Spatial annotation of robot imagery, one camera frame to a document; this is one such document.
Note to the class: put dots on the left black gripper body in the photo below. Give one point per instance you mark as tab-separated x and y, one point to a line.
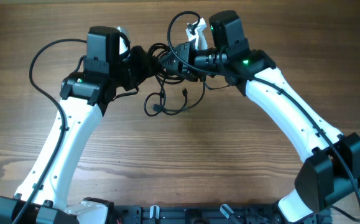
133	70

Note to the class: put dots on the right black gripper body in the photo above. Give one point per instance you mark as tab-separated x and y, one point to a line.
185	60

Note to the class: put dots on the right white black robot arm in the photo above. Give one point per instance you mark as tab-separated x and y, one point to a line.
330	160

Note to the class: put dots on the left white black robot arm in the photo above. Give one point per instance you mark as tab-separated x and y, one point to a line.
110	63

